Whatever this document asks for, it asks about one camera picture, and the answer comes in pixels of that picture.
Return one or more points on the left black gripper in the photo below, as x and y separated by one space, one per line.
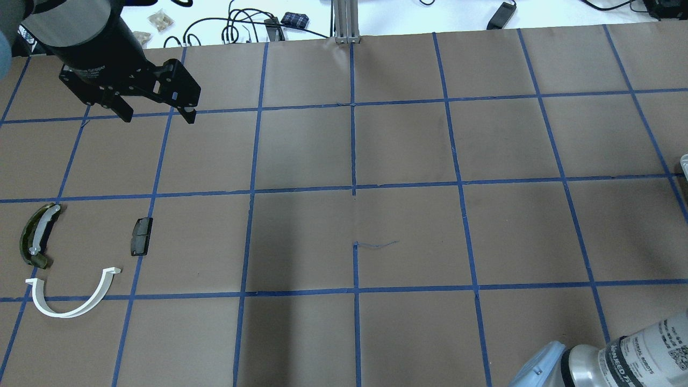
98 52

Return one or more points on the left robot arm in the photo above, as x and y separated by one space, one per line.
57 24

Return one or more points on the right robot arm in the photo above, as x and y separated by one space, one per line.
653 356

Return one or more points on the plastic bag of parts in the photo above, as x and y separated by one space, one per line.
160 20
142 37

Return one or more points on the black brake pad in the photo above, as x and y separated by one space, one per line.
140 236

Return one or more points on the small blue checkered pouch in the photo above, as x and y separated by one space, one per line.
295 20

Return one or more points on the dark green brake shoe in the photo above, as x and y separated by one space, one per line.
34 235

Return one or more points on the black power adapter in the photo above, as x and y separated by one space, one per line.
502 15

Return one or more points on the aluminium frame post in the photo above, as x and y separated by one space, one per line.
346 22

